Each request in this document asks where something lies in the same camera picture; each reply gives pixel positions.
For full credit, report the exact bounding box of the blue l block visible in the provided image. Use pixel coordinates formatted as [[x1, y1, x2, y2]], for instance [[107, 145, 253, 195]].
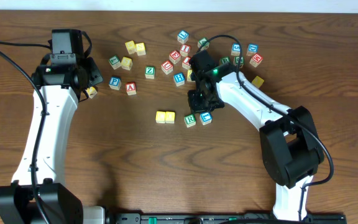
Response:
[[200, 112, 213, 125], [177, 30, 189, 44]]

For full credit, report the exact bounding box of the green R block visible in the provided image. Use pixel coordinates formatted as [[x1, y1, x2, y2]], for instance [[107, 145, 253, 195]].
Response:
[[184, 114, 196, 128]]

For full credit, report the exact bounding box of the yellow O block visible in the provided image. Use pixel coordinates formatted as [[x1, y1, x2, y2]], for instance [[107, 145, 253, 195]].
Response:
[[165, 111, 175, 124]]

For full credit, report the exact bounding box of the yellow C block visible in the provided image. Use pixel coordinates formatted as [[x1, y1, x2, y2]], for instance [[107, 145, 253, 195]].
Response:
[[155, 111, 166, 123]]

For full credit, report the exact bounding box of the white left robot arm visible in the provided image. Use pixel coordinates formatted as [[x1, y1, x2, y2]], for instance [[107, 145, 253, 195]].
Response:
[[0, 57, 106, 223]]

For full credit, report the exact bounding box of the yellow K block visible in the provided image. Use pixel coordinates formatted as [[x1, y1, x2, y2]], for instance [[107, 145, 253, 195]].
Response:
[[86, 86, 98, 98]]

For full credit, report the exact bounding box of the blue P block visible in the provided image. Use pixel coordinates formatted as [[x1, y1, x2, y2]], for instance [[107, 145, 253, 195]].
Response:
[[109, 77, 122, 90]]

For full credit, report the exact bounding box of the blue H block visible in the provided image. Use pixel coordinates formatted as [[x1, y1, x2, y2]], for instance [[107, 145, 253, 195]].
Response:
[[173, 72, 185, 86]]

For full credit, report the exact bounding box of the red I block lower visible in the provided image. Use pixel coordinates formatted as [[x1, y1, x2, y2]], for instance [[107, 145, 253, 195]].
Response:
[[182, 56, 191, 70]]

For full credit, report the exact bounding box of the red i block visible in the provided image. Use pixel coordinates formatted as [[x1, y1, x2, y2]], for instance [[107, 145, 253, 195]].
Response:
[[182, 56, 191, 70], [180, 44, 191, 57]]

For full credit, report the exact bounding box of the yellow block near gripper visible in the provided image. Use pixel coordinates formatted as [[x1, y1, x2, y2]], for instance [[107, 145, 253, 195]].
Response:
[[121, 57, 133, 70]]

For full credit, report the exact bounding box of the green B block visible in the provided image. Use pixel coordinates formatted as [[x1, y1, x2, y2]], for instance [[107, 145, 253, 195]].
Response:
[[219, 57, 231, 65]]

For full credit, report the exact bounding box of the red A block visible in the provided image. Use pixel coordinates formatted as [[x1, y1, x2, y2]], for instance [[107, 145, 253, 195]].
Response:
[[126, 82, 137, 95]]

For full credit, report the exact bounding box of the red U block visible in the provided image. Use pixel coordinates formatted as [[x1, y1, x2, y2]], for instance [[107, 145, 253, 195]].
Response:
[[161, 60, 173, 75]]

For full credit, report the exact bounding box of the yellow W block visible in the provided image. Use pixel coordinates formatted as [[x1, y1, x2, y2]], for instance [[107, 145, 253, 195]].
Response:
[[125, 40, 136, 54]]

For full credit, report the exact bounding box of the green J block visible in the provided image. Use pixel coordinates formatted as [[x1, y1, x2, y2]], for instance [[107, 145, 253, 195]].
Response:
[[233, 56, 244, 68]]

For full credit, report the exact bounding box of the red E block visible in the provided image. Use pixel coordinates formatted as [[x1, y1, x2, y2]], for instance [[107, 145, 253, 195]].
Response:
[[169, 50, 181, 64]]

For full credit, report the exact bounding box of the red I block upper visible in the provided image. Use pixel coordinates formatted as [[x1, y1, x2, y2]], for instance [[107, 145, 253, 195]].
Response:
[[180, 44, 191, 57]]

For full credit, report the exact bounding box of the yellow block far right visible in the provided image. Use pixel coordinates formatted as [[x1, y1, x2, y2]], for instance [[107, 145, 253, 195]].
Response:
[[251, 76, 264, 88]]

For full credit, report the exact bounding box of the green 4 block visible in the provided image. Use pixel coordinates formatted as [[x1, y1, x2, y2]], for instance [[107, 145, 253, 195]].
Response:
[[198, 37, 209, 50]]

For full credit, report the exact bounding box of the blue 5 block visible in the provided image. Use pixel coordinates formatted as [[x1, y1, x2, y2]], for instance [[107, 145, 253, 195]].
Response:
[[231, 44, 241, 57]]

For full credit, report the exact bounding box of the yellow S block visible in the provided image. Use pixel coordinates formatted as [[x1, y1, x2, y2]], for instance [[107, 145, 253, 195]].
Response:
[[135, 42, 146, 56]]

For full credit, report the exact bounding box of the green Z block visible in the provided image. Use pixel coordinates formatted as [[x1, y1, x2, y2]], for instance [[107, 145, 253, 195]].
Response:
[[145, 66, 155, 79]]

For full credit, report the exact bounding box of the red M block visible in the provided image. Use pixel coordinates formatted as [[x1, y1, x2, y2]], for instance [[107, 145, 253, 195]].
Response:
[[249, 53, 264, 67]]

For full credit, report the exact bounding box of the blue D block right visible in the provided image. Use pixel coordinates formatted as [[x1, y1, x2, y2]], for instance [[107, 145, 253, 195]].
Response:
[[246, 44, 259, 56]]

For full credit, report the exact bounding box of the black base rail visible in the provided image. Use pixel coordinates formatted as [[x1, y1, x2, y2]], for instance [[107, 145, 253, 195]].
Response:
[[107, 213, 347, 224]]

